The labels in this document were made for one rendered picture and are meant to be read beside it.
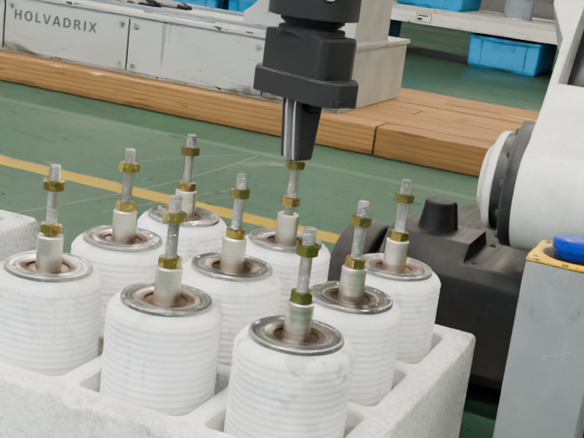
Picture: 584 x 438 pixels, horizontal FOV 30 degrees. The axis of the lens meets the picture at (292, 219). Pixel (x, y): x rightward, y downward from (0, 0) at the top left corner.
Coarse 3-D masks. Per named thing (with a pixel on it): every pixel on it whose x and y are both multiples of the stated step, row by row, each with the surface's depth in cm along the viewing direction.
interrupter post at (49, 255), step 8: (40, 232) 94; (40, 240) 93; (48, 240) 92; (56, 240) 93; (40, 248) 93; (48, 248) 92; (56, 248) 93; (40, 256) 93; (48, 256) 93; (56, 256) 93; (40, 264) 93; (48, 264) 93; (56, 264) 93
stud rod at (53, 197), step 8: (56, 168) 91; (56, 176) 92; (48, 192) 92; (56, 192) 92; (48, 200) 92; (56, 200) 92; (48, 208) 92; (56, 208) 92; (48, 216) 92; (56, 216) 93
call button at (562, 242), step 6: (564, 234) 96; (570, 234) 96; (558, 240) 94; (564, 240) 94; (570, 240) 94; (576, 240) 94; (582, 240) 94; (558, 246) 94; (564, 246) 93; (570, 246) 93; (576, 246) 93; (582, 246) 93; (558, 252) 94; (564, 252) 94; (570, 252) 93; (576, 252) 93; (582, 252) 93; (570, 258) 93; (576, 258) 93; (582, 258) 93
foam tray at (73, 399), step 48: (432, 336) 112; (0, 384) 89; (48, 384) 88; (96, 384) 92; (432, 384) 98; (0, 432) 90; (48, 432) 88; (96, 432) 85; (144, 432) 84; (192, 432) 83; (384, 432) 87; (432, 432) 102
